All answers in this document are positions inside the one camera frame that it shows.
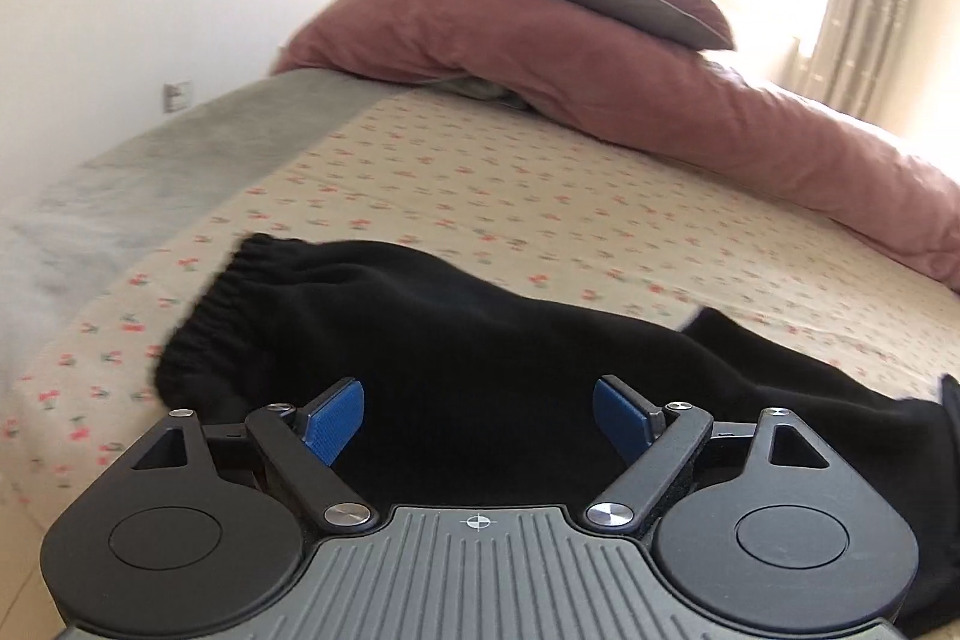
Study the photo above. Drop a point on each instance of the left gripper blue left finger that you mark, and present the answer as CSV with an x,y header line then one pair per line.
x,y
330,421

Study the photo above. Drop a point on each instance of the grey mattress cover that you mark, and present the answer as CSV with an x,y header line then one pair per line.
x,y
63,249

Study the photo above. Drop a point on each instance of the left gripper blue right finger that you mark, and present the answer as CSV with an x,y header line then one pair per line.
x,y
626,418

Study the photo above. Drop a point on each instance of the black pants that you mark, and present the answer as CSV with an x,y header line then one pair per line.
x,y
477,395

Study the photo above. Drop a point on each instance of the white wall socket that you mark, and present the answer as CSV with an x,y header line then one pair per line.
x,y
178,96

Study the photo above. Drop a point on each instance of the cherry print bed sheet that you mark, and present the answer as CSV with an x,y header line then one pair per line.
x,y
508,197

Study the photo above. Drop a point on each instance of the pink duvet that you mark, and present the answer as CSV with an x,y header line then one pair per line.
x,y
635,90

